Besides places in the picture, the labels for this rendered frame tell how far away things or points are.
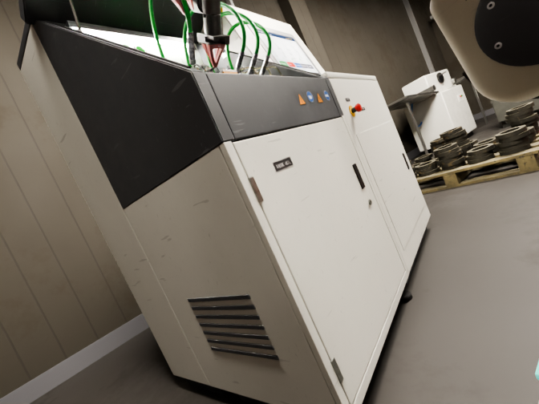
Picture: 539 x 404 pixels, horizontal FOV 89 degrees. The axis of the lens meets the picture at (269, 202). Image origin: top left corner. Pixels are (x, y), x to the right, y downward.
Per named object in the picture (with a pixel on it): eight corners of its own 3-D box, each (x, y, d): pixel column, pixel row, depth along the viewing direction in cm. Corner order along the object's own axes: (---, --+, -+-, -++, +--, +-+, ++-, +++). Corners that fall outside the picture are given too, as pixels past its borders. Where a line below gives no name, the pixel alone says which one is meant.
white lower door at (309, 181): (354, 408, 65) (233, 141, 60) (345, 406, 67) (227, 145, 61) (407, 269, 114) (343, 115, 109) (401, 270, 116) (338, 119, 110)
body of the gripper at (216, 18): (212, 38, 97) (211, 12, 93) (230, 42, 91) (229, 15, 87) (196, 38, 93) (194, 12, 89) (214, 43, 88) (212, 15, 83)
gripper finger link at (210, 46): (215, 63, 102) (213, 34, 96) (227, 67, 98) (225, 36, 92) (199, 65, 98) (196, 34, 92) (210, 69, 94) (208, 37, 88)
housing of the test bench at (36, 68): (218, 402, 102) (26, 13, 91) (180, 389, 121) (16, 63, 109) (350, 241, 208) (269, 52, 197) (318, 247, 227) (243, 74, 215)
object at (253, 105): (236, 139, 62) (205, 71, 60) (224, 147, 64) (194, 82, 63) (340, 115, 108) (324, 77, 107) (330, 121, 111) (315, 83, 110)
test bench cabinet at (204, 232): (364, 455, 64) (222, 142, 58) (217, 403, 102) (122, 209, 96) (415, 288, 118) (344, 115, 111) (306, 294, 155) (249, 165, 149)
